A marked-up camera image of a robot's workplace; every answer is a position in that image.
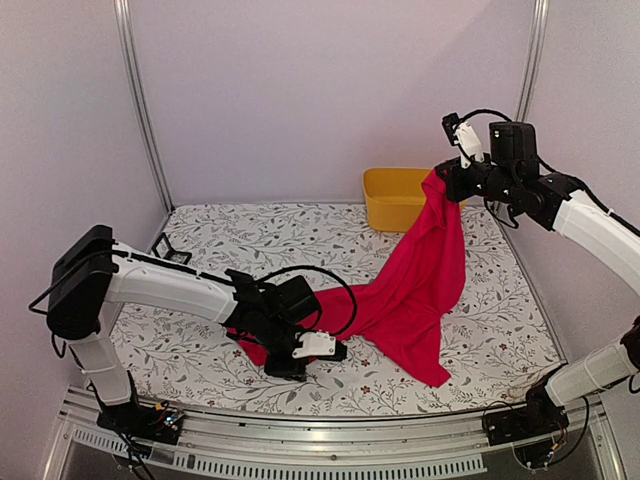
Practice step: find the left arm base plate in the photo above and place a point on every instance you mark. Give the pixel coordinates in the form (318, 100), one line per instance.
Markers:
(161, 425)

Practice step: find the red t-shirt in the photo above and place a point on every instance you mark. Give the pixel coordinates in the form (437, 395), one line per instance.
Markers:
(400, 311)

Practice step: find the yellow plastic basket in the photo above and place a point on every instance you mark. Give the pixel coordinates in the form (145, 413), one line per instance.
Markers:
(411, 201)

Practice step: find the right aluminium frame post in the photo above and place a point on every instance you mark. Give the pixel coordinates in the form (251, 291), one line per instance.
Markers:
(533, 58)

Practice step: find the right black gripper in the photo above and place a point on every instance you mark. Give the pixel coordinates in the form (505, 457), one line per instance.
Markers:
(457, 191)

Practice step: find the aluminium frame post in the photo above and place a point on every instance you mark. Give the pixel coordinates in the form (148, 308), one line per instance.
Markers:
(533, 58)
(128, 47)

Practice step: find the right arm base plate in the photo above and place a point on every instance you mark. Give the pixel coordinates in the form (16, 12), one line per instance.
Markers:
(538, 416)

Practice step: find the left aluminium frame post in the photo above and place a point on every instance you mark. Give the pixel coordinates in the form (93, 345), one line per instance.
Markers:
(128, 47)

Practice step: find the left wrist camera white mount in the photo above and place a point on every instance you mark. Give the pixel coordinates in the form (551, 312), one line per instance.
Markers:
(319, 345)

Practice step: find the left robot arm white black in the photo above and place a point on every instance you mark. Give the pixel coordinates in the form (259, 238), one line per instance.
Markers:
(98, 270)

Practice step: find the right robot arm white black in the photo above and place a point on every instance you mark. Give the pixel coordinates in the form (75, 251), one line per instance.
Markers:
(511, 171)

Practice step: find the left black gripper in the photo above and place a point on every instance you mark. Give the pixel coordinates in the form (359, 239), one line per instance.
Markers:
(288, 372)

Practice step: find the aluminium front rail frame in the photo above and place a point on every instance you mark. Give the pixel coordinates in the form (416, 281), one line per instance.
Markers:
(235, 444)

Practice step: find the black open brooch box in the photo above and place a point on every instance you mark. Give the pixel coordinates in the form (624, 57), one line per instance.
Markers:
(163, 249)

